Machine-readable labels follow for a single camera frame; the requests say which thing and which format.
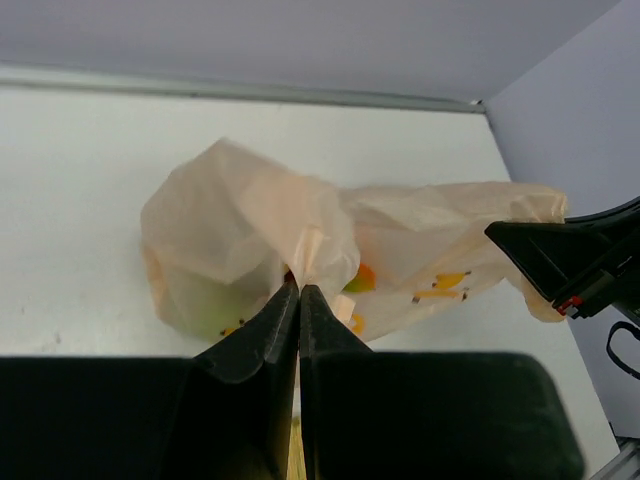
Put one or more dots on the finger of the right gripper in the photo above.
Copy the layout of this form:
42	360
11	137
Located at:
582	266

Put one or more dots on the green fake pear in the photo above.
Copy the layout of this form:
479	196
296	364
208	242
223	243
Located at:
210	310

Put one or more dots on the woven bamboo mat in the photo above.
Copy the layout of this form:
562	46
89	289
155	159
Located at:
296	469

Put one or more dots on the front aluminium rail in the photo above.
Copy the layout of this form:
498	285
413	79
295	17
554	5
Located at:
45	78

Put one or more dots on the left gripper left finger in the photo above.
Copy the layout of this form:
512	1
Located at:
222	414

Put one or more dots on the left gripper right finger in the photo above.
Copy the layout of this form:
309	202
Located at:
425	415

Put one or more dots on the fake mango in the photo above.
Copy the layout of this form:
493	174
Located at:
363	281

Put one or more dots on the translucent orange plastic bag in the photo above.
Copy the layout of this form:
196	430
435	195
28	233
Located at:
238	218

